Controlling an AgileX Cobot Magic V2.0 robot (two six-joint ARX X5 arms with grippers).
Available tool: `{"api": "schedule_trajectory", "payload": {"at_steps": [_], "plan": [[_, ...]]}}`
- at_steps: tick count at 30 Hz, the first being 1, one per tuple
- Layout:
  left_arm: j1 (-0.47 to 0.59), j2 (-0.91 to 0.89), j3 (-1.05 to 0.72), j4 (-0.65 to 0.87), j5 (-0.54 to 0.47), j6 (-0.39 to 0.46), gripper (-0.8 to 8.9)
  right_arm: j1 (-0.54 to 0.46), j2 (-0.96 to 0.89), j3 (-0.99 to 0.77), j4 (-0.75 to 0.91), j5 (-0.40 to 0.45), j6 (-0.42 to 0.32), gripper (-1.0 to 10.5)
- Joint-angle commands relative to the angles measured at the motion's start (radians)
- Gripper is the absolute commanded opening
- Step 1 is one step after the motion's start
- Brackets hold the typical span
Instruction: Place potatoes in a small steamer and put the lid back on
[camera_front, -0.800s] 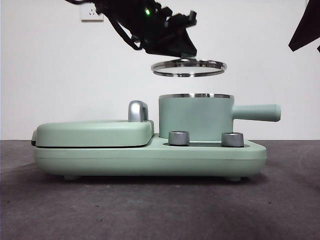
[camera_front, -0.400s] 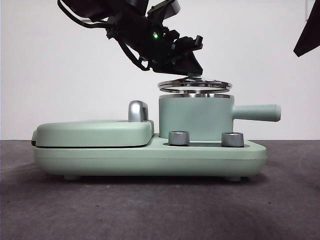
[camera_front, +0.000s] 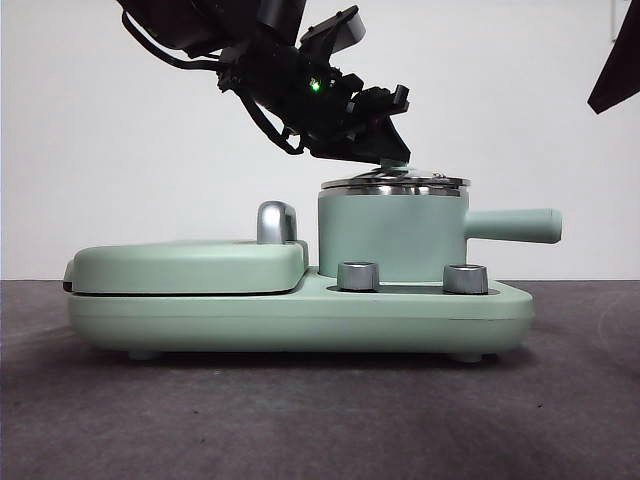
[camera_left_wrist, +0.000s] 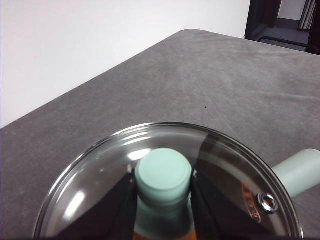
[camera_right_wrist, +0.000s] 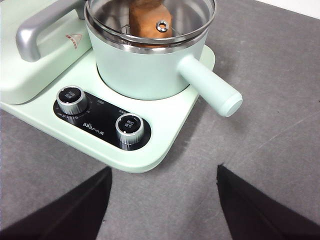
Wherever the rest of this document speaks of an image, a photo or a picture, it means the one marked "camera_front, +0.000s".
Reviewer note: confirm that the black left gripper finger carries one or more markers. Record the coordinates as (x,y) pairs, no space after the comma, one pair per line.
(392,142)
(342,154)

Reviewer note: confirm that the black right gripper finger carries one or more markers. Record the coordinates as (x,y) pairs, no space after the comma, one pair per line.
(617,75)

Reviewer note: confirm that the glass lid with green knob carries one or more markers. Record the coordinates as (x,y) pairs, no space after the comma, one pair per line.
(395,165)

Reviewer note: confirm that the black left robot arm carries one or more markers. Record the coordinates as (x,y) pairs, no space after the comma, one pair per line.
(280,75)

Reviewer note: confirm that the silver control knob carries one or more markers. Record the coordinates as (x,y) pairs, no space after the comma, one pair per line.
(465,280)
(359,277)

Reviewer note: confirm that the mint green breakfast machine base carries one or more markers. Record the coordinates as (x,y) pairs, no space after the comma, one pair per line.
(300,320)

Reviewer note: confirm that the mint green griddle cover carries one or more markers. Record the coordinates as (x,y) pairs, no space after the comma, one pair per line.
(180,265)

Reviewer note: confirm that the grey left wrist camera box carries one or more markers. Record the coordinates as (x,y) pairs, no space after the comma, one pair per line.
(347,30)

